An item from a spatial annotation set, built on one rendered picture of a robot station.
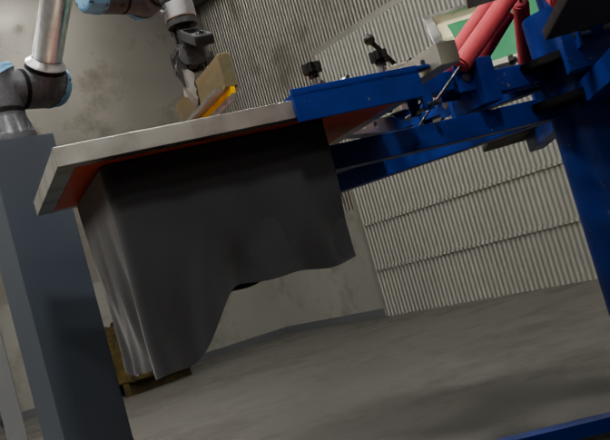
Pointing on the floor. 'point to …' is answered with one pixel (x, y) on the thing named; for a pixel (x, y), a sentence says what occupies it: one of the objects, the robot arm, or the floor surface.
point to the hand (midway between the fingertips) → (205, 100)
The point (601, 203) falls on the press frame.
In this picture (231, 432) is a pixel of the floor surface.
